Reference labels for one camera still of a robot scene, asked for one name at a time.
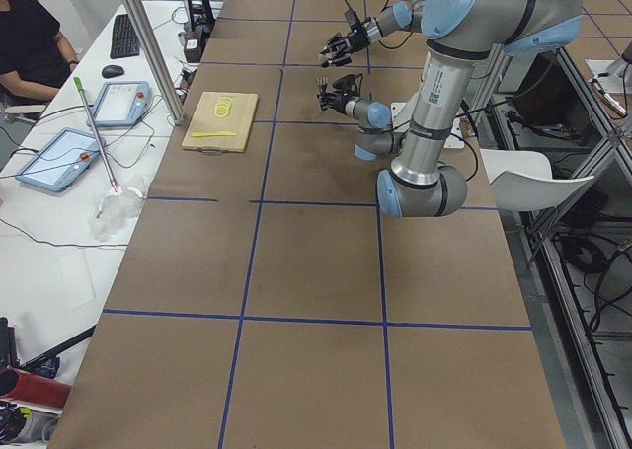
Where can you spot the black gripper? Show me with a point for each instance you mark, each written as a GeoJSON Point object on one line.
{"type": "Point", "coordinates": [337, 104]}
{"type": "Point", "coordinates": [356, 39]}

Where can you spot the steel jigger shaker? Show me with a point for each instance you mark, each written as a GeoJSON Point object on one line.
{"type": "Point", "coordinates": [322, 85]}

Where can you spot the clear glass measuring cup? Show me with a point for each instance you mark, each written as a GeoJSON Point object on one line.
{"type": "Point", "coordinates": [327, 57]}

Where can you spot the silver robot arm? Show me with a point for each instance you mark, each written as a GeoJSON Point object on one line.
{"type": "Point", "coordinates": [395, 16]}
{"type": "Point", "coordinates": [458, 33]}

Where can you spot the yellow plastic knife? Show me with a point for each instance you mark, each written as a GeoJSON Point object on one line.
{"type": "Point", "coordinates": [218, 133]}

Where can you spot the bamboo cutting board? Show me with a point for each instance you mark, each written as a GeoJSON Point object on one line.
{"type": "Point", "coordinates": [240, 119]}

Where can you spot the white plastic chair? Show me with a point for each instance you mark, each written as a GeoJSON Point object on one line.
{"type": "Point", "coordinates": [522, 181]}

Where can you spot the black keyboard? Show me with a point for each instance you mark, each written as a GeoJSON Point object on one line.
{"type": "Point", "coordinates": [125, 42]}

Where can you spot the far blue teach pendant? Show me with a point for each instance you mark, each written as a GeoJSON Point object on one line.
{"type": "Point", "coordinates": [121, 103]}

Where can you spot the blue teach pendant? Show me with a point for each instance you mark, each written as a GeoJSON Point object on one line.
{"type": "Point", "coordinates": [121, 103]}
{"type": "Point", "coordinates": [61, 162]}

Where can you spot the black computer mouse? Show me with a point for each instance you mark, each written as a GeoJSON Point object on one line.
{"type": "Point", "coordinates": [112, 71]}

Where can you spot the metal rod green tip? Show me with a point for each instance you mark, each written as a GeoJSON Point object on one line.
{"type": "Point", "coordinates": [96, 133]}

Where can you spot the near blue teach pendant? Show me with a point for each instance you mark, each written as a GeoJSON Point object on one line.
{"type": "Point", "coordinates": [61, 162]}

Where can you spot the seated man black shirt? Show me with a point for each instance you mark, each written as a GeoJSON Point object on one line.
{"type": "Point", "coordinates": [36, 57]}

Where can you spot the red cylinder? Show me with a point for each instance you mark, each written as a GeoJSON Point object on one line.
{"type": "Point", "coordinates": [22, 386]}

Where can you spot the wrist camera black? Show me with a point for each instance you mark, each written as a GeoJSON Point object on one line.
{"type": "Point", "coordinates": [354, 83]}
{"type": "Point", "coordinates": [352, 17]}

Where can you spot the aluminium frame post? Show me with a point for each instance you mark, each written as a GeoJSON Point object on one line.
{"type": "Point", "coordinates": [155, 58]}

